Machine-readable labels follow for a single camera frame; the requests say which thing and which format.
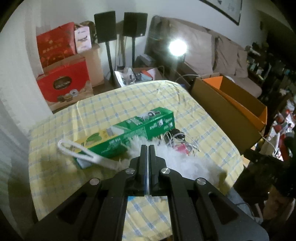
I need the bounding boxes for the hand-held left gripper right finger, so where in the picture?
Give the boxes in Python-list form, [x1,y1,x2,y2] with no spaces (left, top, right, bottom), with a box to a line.
[148,144,270,241]

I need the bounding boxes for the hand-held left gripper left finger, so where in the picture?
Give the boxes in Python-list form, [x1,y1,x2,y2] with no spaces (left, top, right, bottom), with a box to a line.
[24,144,148,241]

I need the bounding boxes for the green toothpaste box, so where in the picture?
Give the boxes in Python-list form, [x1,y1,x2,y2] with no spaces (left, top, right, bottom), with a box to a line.
[73,107,175,168]

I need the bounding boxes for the white fluffy duster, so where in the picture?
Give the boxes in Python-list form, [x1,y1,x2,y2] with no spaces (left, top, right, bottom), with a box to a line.
[57,137,228,193]

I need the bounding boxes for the small red pink toy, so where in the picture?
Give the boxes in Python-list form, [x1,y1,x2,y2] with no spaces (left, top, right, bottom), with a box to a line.
[174,143,189,155]

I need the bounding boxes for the small black gadget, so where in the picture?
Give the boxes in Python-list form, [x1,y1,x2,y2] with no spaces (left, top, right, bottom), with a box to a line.
[165,129,185,142]

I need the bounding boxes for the orange-lined cardboard box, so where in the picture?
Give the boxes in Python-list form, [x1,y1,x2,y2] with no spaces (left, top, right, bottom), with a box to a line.
[190,73,268,153]

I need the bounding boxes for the white earphones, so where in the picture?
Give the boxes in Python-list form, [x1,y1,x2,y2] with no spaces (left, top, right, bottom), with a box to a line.
[161,130,201,154]

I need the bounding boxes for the yellow checked tablecloth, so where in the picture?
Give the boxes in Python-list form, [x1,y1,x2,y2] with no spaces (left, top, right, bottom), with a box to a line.
[28,80,244,241]

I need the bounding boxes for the open box of clutter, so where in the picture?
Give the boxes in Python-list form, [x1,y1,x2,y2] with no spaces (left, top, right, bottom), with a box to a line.
[114,67,164,88]

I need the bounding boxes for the black speaker stand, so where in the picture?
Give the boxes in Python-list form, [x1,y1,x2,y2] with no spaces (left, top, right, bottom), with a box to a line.
[132,36,137,69]
[106,42,116,87]

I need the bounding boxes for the plain brown cardboard box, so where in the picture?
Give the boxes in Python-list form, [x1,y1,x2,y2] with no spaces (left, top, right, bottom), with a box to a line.
[44,44,104,88]

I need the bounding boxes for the red chocolate gift box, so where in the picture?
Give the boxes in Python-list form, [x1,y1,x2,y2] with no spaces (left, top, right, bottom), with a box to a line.
[36,58,94,109]

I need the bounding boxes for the lit portable lantern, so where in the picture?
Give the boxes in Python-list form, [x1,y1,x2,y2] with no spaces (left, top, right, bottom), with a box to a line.
[168,38,189,70]

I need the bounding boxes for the large brown cushion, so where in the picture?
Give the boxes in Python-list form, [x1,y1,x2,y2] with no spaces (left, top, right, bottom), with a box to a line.
[185,25,214,75]

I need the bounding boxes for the brown sofa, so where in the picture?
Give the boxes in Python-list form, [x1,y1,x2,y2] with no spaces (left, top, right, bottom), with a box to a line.
[144,15,263,98]

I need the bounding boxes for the medium brown cushion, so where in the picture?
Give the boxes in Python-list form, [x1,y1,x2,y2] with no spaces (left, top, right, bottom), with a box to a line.
[211,35,240,77]

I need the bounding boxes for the small brown cushion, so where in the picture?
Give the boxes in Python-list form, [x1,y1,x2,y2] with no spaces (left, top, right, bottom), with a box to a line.
[235,49,249,78]

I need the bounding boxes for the pink white tissue pack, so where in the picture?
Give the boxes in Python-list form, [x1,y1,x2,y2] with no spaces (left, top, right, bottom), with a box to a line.
[74,25,91,53]

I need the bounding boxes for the black speaker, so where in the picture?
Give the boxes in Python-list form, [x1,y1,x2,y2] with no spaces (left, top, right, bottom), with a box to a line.
[94,11,117,44]
[123,12,148,37]

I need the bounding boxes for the camouflage bag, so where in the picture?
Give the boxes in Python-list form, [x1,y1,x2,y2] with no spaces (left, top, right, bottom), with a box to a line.
[79,20,97,44]

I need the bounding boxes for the large red gift box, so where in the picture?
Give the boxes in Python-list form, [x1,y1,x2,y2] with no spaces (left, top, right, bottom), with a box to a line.
[36,22,77,69]

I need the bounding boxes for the dark cluttered shelf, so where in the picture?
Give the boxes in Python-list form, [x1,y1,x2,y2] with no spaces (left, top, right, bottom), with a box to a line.
[247,21,296,98]

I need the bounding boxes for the framed ink painting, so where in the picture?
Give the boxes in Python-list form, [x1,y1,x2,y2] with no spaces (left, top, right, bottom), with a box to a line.
[199,0,243,26]

